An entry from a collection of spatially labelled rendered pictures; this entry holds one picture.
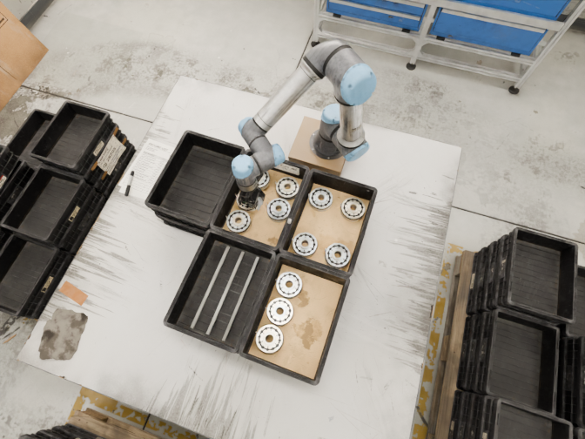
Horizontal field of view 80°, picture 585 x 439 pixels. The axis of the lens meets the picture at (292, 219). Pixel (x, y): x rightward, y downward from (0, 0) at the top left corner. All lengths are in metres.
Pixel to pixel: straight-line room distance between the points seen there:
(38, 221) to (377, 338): 1.97
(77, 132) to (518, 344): 2.71
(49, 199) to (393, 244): 1.98
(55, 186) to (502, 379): 2.66
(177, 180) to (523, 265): 1.76
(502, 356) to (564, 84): 2.37
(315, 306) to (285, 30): 2.64
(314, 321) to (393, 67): 2.39
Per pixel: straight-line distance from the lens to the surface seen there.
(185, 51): 3.46
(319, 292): 1.43
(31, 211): 2.56
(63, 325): 1.83
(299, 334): 1.41
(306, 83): 1.26
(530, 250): 2.19
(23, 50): 3.88
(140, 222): 1.82
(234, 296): 1.45
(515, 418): 2.00
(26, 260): 2.59
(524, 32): 3.12
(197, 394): 1.60
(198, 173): 1.68
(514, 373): 2.13
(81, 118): 2.60
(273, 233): 1.50
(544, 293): 2.15
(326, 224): 1.51
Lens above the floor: 2.24
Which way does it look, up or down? 68 degrees down
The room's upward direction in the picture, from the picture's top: 2 degrees counter-clockwise
